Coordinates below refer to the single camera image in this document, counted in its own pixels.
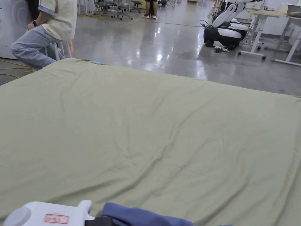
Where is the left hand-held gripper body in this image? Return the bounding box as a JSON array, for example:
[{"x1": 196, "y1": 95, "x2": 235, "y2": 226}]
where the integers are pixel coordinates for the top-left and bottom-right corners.
[{"x1": 3, "y1": 200, "x2": 113, "y2": 226}]

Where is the dark blue shirt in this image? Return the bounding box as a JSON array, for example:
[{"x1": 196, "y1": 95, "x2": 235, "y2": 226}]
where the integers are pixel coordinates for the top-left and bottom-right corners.
[{"x1": 101, "y1": 202, "x2": 194, "y2": 226}]

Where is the bed with pale green sheet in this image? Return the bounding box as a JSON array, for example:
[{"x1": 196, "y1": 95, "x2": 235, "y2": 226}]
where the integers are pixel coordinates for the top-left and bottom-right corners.
[{"x1": 0, "y1": 58, "x2": 301, "y2": 226}]

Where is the white stool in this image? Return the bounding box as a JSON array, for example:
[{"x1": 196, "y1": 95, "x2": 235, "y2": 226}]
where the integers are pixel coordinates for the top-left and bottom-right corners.
[{"x1": 44, "y1": 40, "x2": 72, "y2": 61}]

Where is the row of office chairs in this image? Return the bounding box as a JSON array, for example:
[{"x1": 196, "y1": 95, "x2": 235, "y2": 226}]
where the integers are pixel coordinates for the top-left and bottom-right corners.
[{"x1": 93, "y1": 0, "x2": 144, "y2": 21}]

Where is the group of people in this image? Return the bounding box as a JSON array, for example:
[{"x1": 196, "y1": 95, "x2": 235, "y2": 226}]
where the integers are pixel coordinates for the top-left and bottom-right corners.
[{"x1": 143, "y1": 0, "x2": 159, "y2": 20}]

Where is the white and black robot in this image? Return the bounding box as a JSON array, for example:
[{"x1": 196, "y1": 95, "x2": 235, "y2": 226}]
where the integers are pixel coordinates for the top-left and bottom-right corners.
[{"x1": 203, "y1": 0, "x2": 261, "y2": 50}]

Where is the white desk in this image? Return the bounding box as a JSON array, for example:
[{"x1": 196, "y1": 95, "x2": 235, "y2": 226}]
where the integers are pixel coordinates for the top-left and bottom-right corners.
[{"x1": 238, "y1": 9, "x2": 301, "y2": 64}]

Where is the yellow cable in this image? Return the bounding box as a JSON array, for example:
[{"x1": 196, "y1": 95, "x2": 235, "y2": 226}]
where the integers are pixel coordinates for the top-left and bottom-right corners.
[{"x1": 0, "y1": 59, "x2": 35, "y2": 79}]

